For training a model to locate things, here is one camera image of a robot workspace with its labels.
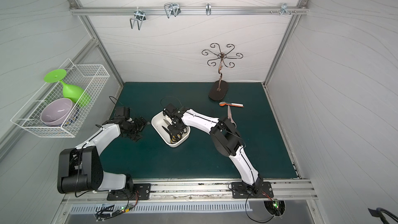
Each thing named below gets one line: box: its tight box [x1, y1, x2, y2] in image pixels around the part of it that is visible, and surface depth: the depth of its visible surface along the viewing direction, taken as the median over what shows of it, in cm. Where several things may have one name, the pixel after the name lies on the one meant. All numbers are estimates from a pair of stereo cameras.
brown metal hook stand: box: [201, 43, 244, 101], surface depth 100 cm
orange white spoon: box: [218, 101, 245, 108], surface depth 110 cm
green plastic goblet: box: [43, 68, 92, 108], surface depth 64 cm
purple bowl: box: [40, 98, 73, 127], surface depth 62 cm
